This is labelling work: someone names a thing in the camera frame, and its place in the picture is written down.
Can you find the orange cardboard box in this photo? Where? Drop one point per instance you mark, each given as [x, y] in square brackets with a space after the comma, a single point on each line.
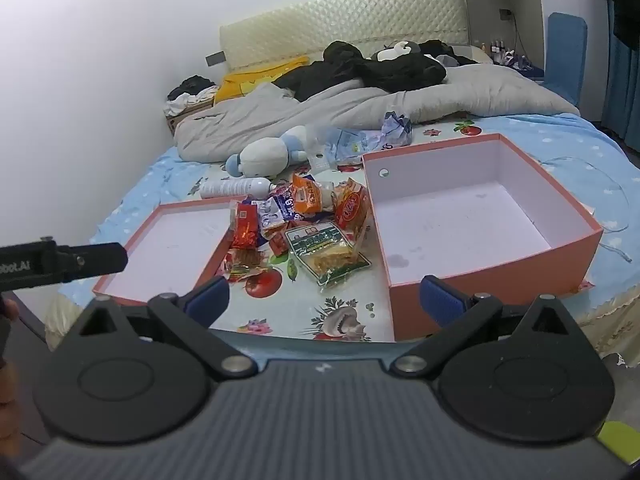
[450, 220]

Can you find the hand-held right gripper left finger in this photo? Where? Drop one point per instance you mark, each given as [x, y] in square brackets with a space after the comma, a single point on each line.
[212, 294]

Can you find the clear printed plastic bag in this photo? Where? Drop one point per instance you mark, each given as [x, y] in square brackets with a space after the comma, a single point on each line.
[345, 142]

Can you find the black wall plug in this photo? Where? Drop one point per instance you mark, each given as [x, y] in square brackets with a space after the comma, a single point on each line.
[506, 13]

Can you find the white spray bottle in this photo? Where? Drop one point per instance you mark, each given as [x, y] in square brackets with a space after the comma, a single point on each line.
[230, 188]

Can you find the small white drink bottle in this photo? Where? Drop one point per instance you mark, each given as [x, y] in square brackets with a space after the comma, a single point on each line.
[327, 196]

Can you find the cream padded headboard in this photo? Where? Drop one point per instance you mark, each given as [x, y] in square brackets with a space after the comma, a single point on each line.
[340, 20]

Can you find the grey wall plate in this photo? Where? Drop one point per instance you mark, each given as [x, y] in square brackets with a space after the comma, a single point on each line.
[215, 58]

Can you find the group of small bottles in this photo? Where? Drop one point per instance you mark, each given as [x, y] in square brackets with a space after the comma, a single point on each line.
[501, 50]

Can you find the blue padded board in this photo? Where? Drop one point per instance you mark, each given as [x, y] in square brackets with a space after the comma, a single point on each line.
[566, 55]

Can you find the white blue plush toy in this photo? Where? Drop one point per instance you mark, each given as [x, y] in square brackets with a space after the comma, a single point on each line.
[265, 156]

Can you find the orange cardboard box lid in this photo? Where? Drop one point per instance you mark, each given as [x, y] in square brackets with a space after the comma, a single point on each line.
[175, 240]

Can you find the blue curtain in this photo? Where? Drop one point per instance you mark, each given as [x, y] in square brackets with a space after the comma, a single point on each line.
[622, 90]

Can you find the small red snack packet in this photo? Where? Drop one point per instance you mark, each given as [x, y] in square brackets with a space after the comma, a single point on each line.
[279, 245]

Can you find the crumpled blue white wrapper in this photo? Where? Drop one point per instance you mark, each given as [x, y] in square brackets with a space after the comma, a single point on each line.
[396, 129]

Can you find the grey duvet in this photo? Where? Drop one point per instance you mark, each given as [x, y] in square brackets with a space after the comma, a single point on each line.
[350, 105]

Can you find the person's left hand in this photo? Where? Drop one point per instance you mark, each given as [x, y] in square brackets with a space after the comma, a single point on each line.
[10, 309]

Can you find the brown cardboard box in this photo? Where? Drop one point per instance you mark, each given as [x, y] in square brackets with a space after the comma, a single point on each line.
[187, 112]

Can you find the orange red snack packet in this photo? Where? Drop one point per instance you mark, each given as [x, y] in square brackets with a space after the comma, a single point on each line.
[245, 262]

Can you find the blue white snack packet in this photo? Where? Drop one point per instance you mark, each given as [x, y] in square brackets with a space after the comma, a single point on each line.
[277, 210]

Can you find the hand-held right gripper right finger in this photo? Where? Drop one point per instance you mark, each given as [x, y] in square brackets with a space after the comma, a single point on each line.
[440, 301]

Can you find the black clothing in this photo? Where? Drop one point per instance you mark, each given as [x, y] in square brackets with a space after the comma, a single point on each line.
[360, 67]

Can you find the blue star bedsheet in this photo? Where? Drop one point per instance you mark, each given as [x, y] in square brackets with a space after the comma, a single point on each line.
[575, 140]

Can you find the small orange snack packet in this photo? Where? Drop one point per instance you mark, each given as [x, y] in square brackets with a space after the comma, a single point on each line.
[306, 195]

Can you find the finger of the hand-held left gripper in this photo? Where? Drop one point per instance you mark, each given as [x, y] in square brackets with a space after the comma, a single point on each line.
[95, 259]

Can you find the pile of clothes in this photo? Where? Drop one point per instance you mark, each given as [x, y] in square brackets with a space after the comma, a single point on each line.
[192, 90]

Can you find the fruit printed mat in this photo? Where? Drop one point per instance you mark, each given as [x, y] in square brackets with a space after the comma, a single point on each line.
[310, 310]

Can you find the yellow green object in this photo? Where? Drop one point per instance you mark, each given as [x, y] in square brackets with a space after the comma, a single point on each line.
[620, 437]

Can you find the yellow cloth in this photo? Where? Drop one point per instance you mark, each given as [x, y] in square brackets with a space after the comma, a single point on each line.
[250, 80]

